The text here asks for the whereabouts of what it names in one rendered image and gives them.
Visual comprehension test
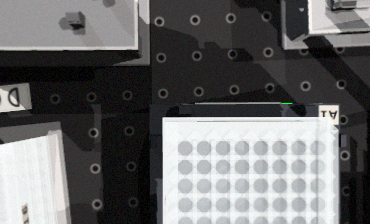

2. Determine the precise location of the white rectangular plate nest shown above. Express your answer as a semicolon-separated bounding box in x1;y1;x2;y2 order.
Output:
280;0;370;50

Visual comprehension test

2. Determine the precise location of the grey regrip nest plate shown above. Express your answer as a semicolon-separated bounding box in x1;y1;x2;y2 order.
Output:
0;0;150;67

